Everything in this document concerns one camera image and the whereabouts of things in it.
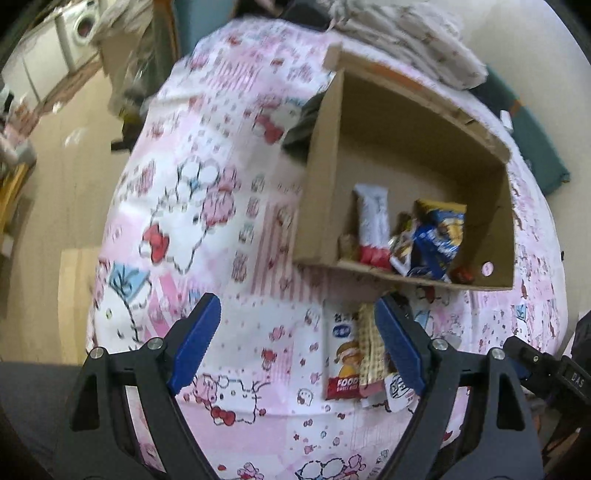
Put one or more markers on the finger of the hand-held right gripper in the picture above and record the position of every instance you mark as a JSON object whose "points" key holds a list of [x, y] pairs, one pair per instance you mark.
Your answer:
{"points": [[531, 357]]}

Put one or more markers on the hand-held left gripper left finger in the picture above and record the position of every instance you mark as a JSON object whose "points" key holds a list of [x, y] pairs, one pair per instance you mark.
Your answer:
{"points": [[194, 346]]}

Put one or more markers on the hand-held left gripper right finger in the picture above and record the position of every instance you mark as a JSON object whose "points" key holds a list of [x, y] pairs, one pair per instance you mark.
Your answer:
{"points": [[399, 350]]}

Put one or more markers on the beige wafer packet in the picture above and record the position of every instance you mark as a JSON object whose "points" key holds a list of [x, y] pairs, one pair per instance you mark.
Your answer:
{"points": [[371, 350]]}

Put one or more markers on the white packet with black print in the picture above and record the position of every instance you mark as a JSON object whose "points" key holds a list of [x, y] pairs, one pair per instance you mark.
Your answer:
{"points": [[397, 392]]}

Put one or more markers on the white orange cartoon snack packet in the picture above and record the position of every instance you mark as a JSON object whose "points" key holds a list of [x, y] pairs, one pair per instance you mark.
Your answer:
{"points": [[344, 360]]}

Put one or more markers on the small red candy packet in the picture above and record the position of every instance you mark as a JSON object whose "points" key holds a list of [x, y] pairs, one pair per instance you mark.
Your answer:
{"points": [[461, 276]]}

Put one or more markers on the clear brown snack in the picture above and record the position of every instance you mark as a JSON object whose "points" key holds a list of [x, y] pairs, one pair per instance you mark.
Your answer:
{"points": [[400, 249]]}

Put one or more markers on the blue yellow chip bag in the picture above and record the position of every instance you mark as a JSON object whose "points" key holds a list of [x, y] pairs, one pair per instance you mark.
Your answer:
{"points": [[438, 240]]}

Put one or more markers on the white red snack packet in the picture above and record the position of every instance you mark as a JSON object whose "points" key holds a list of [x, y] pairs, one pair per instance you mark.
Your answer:
{"points": [[374, 217]]}

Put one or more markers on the brown cardboard box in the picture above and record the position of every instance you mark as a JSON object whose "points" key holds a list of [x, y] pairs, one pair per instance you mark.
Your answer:
{"points": [[415, 152]]}

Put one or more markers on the person's left leg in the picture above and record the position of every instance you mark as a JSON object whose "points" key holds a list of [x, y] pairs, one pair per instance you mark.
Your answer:
{"points": [[32, 415]]}

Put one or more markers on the pink cartoon printed bed sheet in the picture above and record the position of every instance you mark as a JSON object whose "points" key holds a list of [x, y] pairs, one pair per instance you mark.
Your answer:
{"points": [[207, 138]]}

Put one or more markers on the teal headboard cushion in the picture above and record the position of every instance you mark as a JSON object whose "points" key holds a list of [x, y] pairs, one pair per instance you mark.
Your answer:
{"points": [[535, 138]]}

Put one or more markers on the white paper tag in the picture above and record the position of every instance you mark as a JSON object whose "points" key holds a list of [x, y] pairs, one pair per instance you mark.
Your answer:
{"points": [[506, 121]]}

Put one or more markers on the dark cloth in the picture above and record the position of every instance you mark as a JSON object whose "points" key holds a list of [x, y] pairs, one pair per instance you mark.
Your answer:
{"points": [[302, 124]]}

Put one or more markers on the white hanging cloth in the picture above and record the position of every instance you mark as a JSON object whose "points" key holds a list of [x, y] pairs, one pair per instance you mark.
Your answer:
{"points": [[14, 147]]}

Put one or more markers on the crumpled grey printed duvet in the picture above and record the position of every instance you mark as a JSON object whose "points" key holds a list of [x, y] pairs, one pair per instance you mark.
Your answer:
{"points": [[415, 41]]}

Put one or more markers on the white base cabinet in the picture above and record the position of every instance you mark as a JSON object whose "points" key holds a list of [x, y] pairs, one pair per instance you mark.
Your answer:
{"points": [[32, 69]]}

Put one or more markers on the teal padded chair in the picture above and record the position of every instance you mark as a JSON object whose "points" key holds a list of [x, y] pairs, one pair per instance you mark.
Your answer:
{"points": [[194, 18]]}

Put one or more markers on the white washing machine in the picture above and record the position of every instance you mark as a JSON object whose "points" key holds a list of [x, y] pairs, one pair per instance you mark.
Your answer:
{"points": [[81, 27]]}

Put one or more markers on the yellow frame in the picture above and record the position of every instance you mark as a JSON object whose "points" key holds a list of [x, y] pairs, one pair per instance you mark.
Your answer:
{"points": [[9, 194]]}

